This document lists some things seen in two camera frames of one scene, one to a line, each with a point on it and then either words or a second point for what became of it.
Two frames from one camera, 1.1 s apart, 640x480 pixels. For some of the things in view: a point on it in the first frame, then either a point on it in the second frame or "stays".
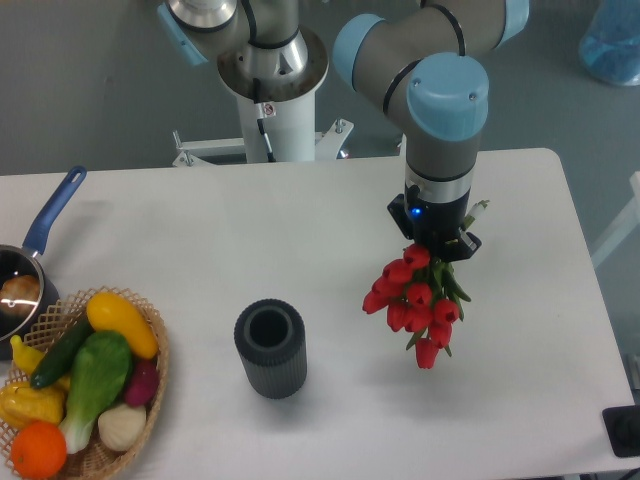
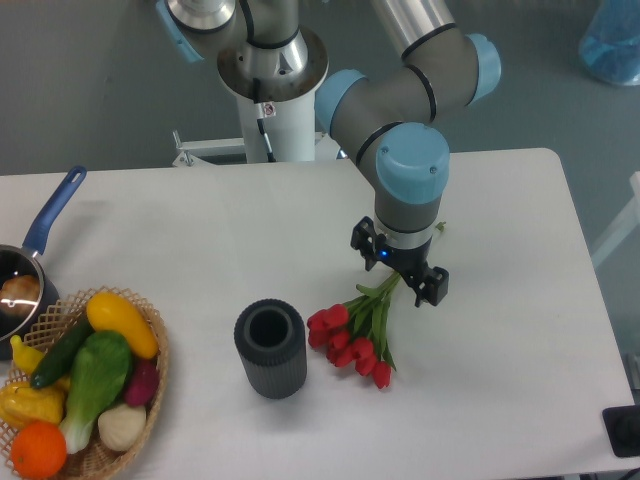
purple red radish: x=143 y=383 stays
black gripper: x=435 y=224 to x=412 y=264
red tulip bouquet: x=421 y=296 to x=355 y=332
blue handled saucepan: x=28 y=290 stays
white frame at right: x=632 y=218 stays
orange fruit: x=38 y=450 stays
